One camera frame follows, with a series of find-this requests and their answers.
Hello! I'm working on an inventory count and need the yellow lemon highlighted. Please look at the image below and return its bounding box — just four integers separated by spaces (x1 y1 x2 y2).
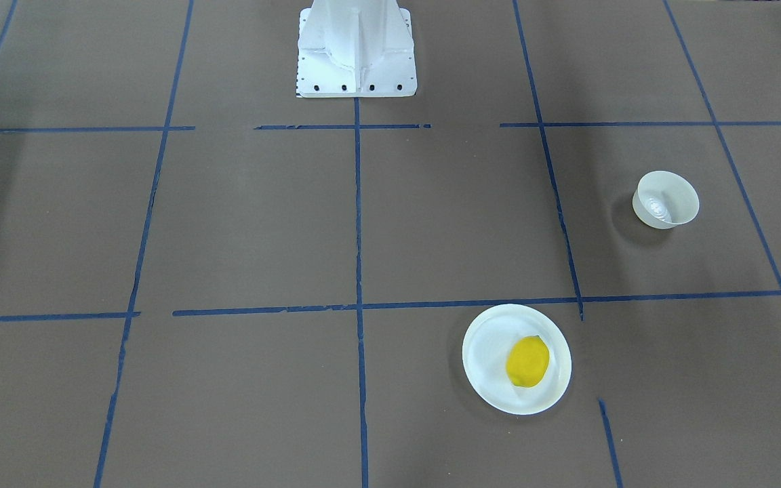
505 335 551 388

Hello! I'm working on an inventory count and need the white paper plate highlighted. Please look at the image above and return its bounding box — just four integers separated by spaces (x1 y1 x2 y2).
462 304 572 415

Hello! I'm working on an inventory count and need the white paper bowl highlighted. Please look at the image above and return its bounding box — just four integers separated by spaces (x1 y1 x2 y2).
631 170 700 230

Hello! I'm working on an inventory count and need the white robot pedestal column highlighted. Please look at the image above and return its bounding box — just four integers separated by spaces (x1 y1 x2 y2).
296 1 418 98

